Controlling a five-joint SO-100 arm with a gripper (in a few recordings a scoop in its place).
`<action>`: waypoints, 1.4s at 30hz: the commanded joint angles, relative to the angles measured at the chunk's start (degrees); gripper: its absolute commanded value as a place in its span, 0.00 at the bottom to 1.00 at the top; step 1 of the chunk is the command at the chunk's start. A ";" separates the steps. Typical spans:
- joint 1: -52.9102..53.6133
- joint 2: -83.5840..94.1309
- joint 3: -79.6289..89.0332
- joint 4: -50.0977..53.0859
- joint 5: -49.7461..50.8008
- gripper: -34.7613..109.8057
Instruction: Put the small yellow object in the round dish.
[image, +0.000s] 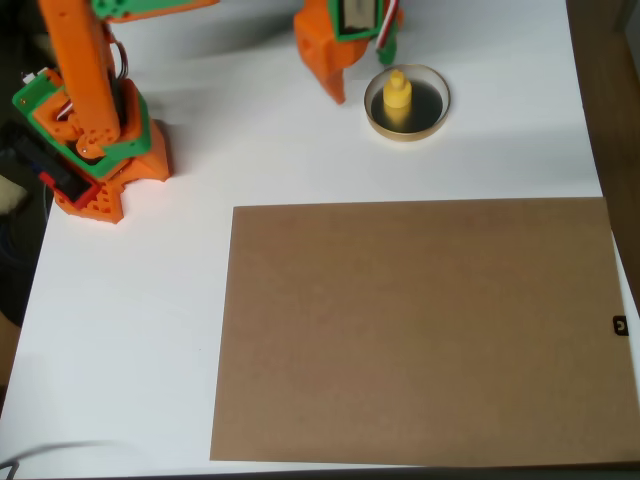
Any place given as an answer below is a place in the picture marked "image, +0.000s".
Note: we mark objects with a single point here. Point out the small yellow bottle-shaped piece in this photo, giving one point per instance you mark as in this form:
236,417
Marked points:
396,95

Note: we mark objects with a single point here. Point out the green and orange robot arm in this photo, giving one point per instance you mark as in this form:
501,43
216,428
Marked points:
80,75

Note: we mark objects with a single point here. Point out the round dish with gold rim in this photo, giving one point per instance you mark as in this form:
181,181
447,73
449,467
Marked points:
431,107

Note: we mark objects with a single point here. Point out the orange gripper, black servo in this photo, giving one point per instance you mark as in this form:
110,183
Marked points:
324,54

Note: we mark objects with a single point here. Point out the brown cardboard sheet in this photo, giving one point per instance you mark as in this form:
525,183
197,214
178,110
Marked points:
425,325

